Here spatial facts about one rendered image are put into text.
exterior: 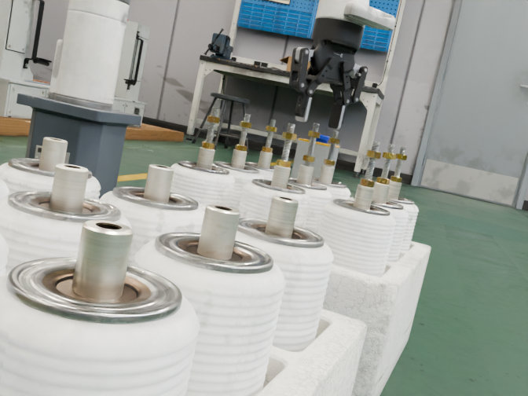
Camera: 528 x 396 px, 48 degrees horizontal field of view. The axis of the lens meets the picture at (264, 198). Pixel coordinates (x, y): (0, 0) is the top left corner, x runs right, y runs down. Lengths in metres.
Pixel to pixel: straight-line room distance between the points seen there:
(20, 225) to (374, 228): 0.47
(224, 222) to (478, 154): 5.49
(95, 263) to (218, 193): 0.58
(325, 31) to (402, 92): 4.94
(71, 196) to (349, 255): 0.42
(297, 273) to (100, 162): 0.58
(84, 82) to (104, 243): 0.73
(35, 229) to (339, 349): 0.24
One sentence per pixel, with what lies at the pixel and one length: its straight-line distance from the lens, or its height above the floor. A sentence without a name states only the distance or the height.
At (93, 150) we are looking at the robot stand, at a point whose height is 0.24.
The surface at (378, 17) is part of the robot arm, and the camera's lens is 0.89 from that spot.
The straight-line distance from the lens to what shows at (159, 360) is 0.25.
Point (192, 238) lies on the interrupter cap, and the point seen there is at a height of 0.25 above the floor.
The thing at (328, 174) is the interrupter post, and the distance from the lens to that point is 1.03.
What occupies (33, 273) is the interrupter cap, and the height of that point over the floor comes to 0.25.
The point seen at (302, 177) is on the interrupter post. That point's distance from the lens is 0.92.
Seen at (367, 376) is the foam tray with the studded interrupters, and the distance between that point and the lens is 0.75.
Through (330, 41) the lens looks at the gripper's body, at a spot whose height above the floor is 0.47.
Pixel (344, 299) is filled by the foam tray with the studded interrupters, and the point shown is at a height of 0.15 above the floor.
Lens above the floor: 0.34
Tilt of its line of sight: 8 degrees down
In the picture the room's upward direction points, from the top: 12 degrees clockwise
